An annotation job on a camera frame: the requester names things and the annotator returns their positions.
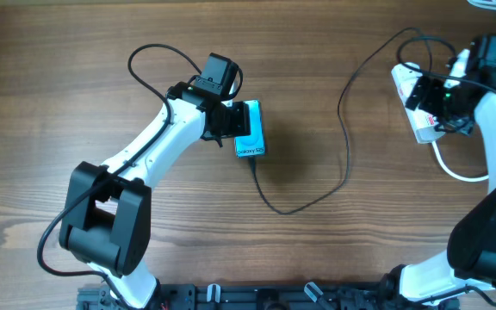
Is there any black charging cable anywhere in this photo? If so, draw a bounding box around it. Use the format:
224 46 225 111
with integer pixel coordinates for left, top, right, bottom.
247 27 434 216

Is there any white power strip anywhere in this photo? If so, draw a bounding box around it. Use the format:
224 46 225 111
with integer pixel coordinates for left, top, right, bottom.
391 65 444 144

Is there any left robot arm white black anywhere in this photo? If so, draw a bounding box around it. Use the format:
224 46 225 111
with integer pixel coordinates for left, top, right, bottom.
59 53 251 309

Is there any blue screen smartphone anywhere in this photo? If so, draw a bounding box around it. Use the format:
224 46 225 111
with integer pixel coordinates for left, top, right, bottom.
234 100 266 158

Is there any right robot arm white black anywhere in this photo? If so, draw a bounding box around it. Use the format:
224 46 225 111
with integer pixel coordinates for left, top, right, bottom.
377 34 496 309

